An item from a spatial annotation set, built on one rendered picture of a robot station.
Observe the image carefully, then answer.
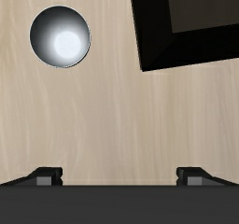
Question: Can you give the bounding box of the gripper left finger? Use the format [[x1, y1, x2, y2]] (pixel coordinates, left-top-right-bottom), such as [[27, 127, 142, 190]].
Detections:
[[0, 166, 64, 187]]

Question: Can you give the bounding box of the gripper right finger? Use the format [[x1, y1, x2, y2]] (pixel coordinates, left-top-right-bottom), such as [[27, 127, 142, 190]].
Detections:
[[176, 166, 239, 187]]

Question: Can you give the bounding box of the white porcelain bowl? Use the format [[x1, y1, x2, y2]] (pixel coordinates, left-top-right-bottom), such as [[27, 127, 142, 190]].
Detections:
[[28, 5, 91, 69]]

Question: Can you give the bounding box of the cabinet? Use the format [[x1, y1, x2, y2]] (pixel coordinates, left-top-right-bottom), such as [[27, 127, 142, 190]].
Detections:
[[128, 0, 239, 73]]

